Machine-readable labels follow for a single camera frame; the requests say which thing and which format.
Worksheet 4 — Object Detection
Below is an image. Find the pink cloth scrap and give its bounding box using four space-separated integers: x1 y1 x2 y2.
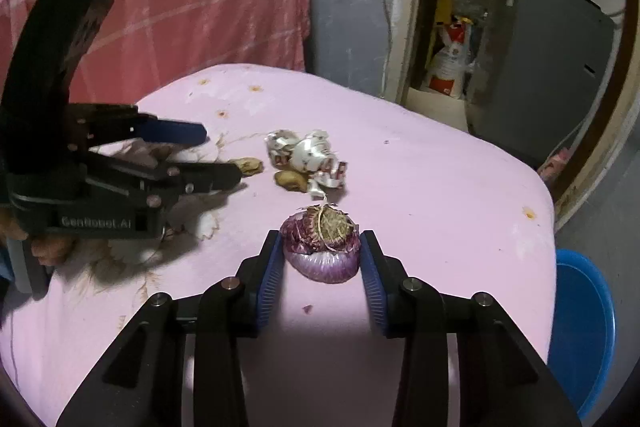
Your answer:
539 148 574 181

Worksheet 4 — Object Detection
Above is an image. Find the ginger piece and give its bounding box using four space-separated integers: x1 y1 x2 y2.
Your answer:
273 169 309 194
227 157 264 178

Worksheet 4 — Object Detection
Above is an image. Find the light pink table sheet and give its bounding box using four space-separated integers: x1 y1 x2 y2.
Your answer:
0 63 559 427

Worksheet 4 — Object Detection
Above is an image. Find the wooden door frame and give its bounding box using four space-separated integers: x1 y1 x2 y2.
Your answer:
384 0 640 230

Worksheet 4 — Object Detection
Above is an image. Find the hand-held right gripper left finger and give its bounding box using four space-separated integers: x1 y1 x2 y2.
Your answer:
55 229 287 427

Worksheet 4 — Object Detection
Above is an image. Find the white and red sack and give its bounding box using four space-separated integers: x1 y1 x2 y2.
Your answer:
424 19 477 101

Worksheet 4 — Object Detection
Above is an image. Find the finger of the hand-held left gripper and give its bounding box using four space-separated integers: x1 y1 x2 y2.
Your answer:
87 117 209 152
86 153 244 208

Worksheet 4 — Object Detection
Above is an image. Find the crumpled white wrapper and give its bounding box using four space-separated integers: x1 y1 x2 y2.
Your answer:
264 128 349 201

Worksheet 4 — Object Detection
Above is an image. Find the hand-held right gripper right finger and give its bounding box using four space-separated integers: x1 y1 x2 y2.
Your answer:
359 229 584 427

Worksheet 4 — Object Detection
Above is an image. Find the person's left hand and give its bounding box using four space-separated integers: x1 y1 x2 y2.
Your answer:
0 202 77 266

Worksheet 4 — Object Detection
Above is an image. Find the cut red onion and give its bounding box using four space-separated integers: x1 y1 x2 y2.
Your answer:
279 203 362 285

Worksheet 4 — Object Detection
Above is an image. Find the blue plastic basin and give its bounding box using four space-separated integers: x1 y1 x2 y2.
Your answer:
554 249 617 416

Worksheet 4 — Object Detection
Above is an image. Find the grey refrigerator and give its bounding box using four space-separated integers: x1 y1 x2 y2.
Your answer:
464 0 617 171

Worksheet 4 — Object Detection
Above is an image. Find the yellow bag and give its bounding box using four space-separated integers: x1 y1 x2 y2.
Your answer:
434 0 459 28

